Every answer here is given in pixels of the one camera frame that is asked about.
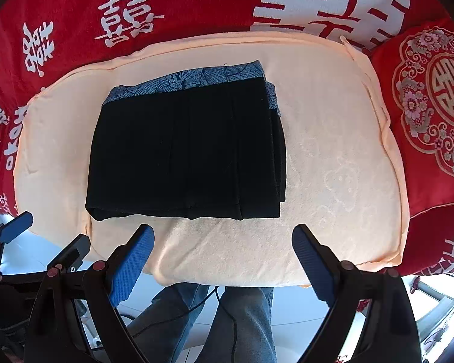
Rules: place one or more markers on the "red printed blanket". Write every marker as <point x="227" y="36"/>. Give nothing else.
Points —
<point x="193" y="0"/>

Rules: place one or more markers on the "peach cloth strip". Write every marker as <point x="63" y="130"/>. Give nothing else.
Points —
<point x="325" y="158"/>

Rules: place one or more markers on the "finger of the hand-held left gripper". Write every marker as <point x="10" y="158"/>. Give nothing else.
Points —
<point x="72" y="250"/>
<point x="17" y="227"/>

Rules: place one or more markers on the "person's right leg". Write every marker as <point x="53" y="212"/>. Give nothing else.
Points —
<point x="249" y="321"/>

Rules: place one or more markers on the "black pants with blue waistband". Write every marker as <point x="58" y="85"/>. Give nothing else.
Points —
<point x="181" y="151"/>

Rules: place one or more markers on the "person's left leg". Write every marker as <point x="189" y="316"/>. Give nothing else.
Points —
<point x="162" y="314"/>

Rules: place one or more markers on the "red embroidered pillow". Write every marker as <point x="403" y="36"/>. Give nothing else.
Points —
<point x="439" y="102"/>

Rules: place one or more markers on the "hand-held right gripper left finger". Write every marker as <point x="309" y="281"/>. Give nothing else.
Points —
<point x="132" y="268"/>

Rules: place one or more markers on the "person's leg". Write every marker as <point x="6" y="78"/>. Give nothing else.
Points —
<point x="162" y="314"/>
<point x="249" y="321"/>

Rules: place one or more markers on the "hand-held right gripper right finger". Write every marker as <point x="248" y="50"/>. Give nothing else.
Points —
<point x="312" y="264"/>

